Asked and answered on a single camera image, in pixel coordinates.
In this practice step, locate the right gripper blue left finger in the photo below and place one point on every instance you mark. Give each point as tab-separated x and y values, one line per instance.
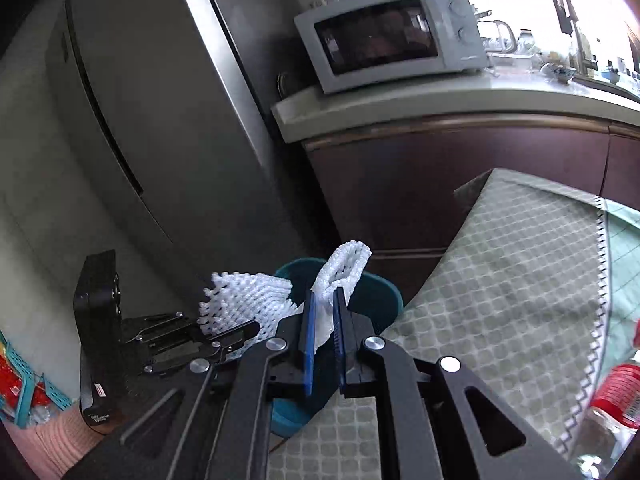
308	331

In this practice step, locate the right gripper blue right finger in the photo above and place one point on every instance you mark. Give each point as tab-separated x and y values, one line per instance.
339	310

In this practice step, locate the white foam fruit net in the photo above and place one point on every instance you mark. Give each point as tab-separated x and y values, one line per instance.
342	270

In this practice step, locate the clear plastic bottle red label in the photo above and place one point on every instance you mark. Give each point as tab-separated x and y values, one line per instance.
611	419

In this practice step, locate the pink sleeved left forearm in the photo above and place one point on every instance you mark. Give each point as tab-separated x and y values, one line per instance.
52	448

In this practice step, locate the teal plastic trash bin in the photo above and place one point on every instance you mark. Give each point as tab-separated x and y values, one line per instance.
375	297

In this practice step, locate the maroon kitchen counter cabinets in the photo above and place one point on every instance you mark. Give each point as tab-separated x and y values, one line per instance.
389	158

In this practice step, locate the teal basket on floor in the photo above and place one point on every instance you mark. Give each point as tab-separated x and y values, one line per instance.
27	399

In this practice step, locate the patchwork patterned tablecloth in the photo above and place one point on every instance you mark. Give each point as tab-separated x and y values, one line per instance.
538	295

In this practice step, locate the stainless steel refrigerator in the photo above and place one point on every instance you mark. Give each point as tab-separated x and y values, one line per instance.
166	104

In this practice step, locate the white microwave oven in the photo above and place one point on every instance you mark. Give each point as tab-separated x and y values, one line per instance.
355	43

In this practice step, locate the glass electric kettle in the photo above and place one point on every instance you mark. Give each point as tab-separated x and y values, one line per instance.
497	35

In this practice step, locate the blue white ceramic bowl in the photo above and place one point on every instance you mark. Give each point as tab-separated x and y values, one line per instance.
560	73

